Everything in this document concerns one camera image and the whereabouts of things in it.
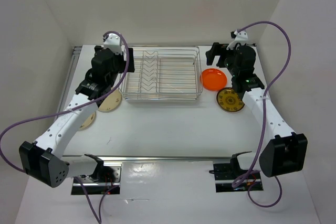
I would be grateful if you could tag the wire dish rack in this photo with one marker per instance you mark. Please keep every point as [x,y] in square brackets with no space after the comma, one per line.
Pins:
[163,73]

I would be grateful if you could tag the orange plate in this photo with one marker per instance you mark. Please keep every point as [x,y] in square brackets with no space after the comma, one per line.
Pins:
[213,79]

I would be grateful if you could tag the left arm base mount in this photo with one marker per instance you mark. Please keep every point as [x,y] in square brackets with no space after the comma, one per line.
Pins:
[99,175]

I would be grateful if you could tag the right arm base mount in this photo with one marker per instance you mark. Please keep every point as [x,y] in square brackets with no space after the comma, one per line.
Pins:
[225,173]

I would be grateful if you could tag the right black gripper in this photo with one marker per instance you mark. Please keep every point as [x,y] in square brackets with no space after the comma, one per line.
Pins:
[217,49]

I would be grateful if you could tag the large beige plate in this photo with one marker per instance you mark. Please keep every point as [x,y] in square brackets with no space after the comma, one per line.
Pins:
[111,102]

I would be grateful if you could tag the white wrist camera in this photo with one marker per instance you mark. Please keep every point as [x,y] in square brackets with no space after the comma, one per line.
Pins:
[112,42]
[240,38]

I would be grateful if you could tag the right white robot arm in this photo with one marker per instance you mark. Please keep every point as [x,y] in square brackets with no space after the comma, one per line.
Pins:
[282,150]

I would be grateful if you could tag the aluminium front rail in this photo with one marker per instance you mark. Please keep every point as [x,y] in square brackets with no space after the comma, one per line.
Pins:
[138,159]

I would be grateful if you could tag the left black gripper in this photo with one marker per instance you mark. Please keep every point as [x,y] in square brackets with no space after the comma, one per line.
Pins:
[120,57]

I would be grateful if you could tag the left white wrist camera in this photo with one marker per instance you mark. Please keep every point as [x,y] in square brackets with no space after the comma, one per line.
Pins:
[112,42]

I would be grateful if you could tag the brown gold patterned plate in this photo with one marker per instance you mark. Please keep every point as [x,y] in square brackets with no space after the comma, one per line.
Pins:
[229,100]

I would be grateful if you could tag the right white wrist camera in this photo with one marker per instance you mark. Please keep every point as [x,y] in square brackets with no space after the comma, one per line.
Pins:
[240,38]

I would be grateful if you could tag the small beige calligraphy plate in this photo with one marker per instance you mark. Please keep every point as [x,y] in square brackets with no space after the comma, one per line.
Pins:
[88,122]

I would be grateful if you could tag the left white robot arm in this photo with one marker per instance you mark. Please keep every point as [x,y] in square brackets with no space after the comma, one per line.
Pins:
[43,159]

